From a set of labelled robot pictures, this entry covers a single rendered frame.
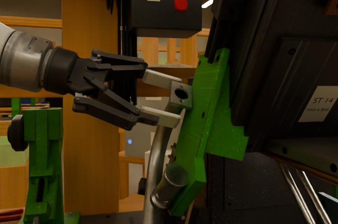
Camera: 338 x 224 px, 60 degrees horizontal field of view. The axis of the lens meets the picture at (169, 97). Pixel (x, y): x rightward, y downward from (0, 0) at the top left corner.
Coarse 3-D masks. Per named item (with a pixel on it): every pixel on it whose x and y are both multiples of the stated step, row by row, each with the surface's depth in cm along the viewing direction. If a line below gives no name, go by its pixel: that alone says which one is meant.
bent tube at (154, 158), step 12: (180, 84) 53; (180, 96) 54; (168, 108) 53; (180, 108) 52; (156, 132) 57; (168, 132) 56; (156, 144) 57; (156, 156) 56; (156, 168) 55; (156, 180) 53; (144, 204) 50; (144, 216) 48; (156, 216) 48
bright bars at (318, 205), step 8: (280, 168) 46; (288, 176) 45; (304, 176) 45; (288, 184) 44; (304, 184) 45; (296, 192) 43; (312, 192) 43; (296, 200) 42; (312, 200) 43; (304, 208) 41; (320, 208) 42; (304, 216) 41; (320, 216) 41; (328, 216) 41
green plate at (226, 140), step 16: (224, 48) 43; (208, 64) 48; (224, 64) 43; (208, 80) 46; (224, 80) 45; (208, 96) 44; (224, 96) 45; (192, 112) 50; (208, 112) 43; (224, 112) 45; (192, 128) 48; (208, 128) 43; (224, 128) 45; (240, 128) 45; (192, 144) 46; (208, 144) 44; (224, 144) 45; (240, 144) 46; (176, 160) 51; (240, 160) 46
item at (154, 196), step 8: (168, 168) 43; (176, 168) 43; (168, 176) 42; (176, 176) 42; (184, 176) 43; (160, 184) 44; (168, 184) 41; (176, 184) 41; (184, 184) 42; (152, 192) 46; (160, 192) 44; (168, 192) 43; (176, 192) 43; (152, 200) 45; (160, 200) 44; (168, 200) 44; (160, 208) 45; (168, 208) 46
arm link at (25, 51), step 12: (12, 36) 44; (24, 36) 45; (36, 36) 47; (12, 48) 43; (24, 48) 44; (36, 48) 44; (48, 48) 46; (12, 60) 43; (24, 60) 43; (36, 60) 44; (0, 72) 43; (12, 72) 43; (24, 72) 44; (36, 72) 44; (12, 84) 45; (24, 84) 45; (36, 84) 45
